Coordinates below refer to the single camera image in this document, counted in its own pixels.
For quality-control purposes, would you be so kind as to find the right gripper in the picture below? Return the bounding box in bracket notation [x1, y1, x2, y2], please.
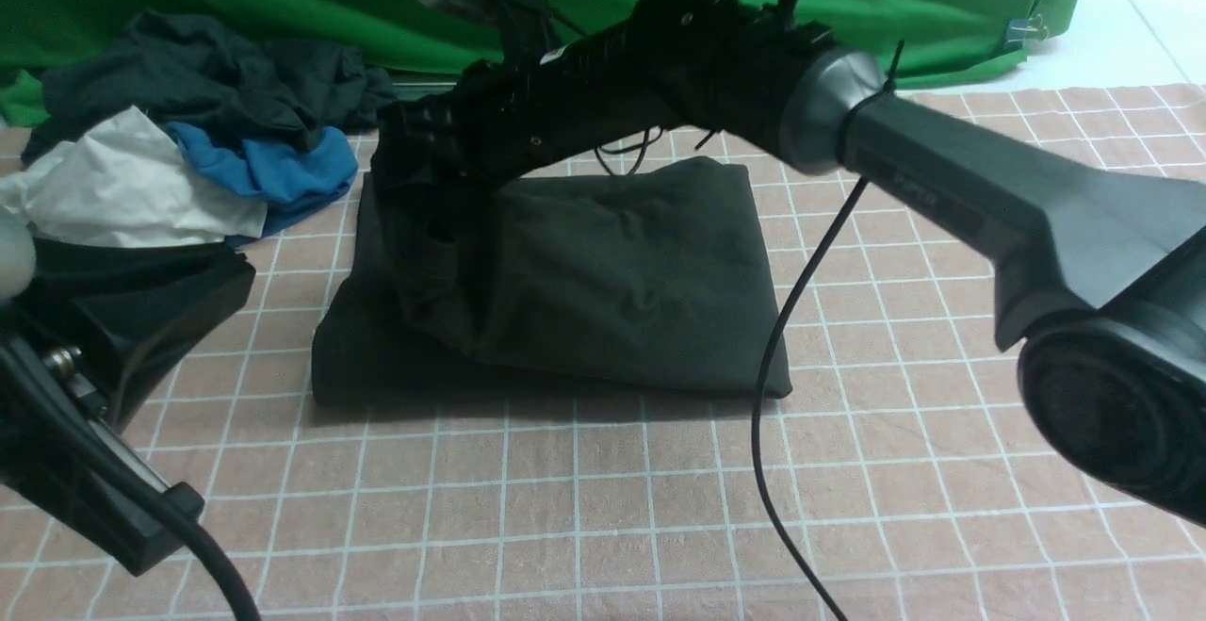
[373, 14, 683, 348]

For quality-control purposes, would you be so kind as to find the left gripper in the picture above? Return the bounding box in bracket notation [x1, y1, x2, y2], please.
[2, 239, 257, 578]

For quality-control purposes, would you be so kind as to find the gray long-sleeve top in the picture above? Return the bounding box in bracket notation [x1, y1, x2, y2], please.
[311, 156, 778, 409]

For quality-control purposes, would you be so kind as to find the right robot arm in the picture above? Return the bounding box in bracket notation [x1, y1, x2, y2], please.
[365, 0, 1205, 525]

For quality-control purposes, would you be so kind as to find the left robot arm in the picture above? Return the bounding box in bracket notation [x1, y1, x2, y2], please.
[2, 216, 254, 578]

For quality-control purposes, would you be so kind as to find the white crumpled garment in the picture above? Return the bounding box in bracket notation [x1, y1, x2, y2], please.
[1, 109, 268, 248]

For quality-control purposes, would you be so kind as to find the blue crumpled garment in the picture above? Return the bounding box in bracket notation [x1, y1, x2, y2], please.
[165, 123, 359, 247]

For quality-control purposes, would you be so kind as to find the dark gray crumpled garment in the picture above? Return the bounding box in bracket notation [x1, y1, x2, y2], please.
[22, 11, 396, 163]

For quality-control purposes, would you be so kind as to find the pink checkered table cloth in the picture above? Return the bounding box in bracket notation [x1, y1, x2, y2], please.
[0, 84, 1206, 621]

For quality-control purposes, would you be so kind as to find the metal binder clip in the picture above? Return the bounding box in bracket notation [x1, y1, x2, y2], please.
[1001, 14, 1050, 54]

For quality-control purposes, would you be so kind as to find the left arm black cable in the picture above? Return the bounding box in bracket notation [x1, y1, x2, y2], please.
[0, 338, 265, 621]

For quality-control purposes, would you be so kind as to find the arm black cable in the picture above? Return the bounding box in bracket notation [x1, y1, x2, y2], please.
[595, 37, 911, 621]
[0, 338, 265, 621]

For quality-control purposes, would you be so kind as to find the dark green rail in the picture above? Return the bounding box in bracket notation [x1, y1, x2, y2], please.
[392, 80, 456, 102]

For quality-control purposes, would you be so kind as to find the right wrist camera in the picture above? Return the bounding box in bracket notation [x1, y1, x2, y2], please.
[418, 0, 564, 64]

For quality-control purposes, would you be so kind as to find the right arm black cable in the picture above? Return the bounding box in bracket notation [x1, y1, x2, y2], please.
[595, 37, 911, 621]

